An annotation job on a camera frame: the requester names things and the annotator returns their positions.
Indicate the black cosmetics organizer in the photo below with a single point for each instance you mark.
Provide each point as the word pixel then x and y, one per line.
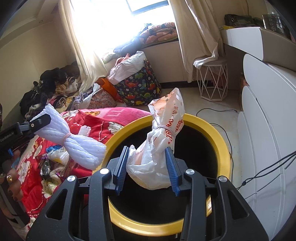
pixel 273 22

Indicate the orange patterned folded blanket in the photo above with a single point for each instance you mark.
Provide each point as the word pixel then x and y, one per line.
pixel 158 34

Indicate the black bin with yellow rim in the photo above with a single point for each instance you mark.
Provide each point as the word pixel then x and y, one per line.
pixel 196 124

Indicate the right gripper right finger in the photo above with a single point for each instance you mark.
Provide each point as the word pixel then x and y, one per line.
pixel 215 209

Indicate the white bag in basket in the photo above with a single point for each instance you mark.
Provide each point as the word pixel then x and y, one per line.
pixel 127 68

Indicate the pile of clothes on bed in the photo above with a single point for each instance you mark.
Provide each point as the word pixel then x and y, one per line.
pixel 54 85

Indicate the cream curtain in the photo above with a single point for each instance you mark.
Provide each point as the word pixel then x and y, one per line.
pixel 80 36
pixel 198 33

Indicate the dark green snack wrapper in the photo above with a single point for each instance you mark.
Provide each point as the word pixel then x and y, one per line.
pixel 45 169

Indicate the white vanity desk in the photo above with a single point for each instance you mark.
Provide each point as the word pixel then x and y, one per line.
pixel 265 45

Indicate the right cream curtain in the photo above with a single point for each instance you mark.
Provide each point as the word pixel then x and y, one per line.
pixel 198 33

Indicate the dinosaur print laundry basket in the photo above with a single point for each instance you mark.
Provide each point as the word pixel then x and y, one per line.
pixel 140 88

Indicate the dark camouflage bag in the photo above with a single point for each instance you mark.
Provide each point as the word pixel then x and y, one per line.
pixel 238 21

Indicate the floral patterned fabric bag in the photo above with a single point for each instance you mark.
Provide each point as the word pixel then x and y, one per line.
pixel 102 99

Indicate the left hand with painted nails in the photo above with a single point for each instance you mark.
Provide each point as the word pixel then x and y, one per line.
pixel 10 183

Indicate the white wire frame stool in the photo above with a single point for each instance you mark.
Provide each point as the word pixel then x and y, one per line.
pixel 212 80

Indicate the orange bag on floor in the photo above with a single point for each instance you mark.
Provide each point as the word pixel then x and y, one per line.
pixel 107 86

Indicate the yellow white snack bag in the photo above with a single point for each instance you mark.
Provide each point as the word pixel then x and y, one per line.
pixel 60 156

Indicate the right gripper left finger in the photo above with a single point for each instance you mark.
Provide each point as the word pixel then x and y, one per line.
pixel 60 219

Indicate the large white foam net bundle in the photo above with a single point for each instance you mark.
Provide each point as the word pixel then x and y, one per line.
pixel 85 151

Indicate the red floral bed blanket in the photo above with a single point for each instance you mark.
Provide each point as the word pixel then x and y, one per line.
pixel 100 124

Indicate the left cream curtain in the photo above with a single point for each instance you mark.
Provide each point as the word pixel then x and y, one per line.
pixel 80 36

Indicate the white orange plastic bag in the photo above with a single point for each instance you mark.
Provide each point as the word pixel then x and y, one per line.
pixel 157 148

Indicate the dark jacket on windowsill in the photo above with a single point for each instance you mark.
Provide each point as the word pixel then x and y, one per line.
pixel 130 47

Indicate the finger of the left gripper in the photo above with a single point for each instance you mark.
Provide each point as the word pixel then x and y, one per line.
pixel 39 123

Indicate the cardboard box on floor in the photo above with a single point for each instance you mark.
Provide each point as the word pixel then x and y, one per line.
pixel 242 82

